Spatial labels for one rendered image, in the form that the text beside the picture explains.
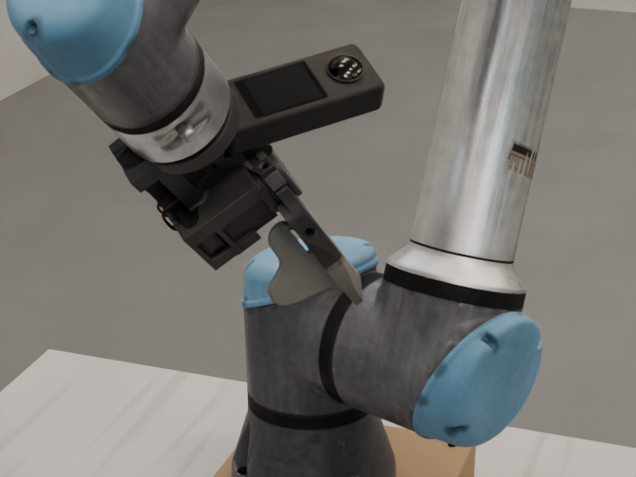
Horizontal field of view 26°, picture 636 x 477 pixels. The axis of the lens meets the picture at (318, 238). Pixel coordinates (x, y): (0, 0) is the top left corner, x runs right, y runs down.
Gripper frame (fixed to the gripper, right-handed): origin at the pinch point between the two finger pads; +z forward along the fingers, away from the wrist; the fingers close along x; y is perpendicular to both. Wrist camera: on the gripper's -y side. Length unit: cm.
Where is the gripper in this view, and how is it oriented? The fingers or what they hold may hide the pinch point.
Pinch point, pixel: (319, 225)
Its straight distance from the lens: 103.8
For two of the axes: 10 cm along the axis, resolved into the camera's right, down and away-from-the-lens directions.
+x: 4.8, 7.0, -5.3
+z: 3.5, 4.0, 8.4
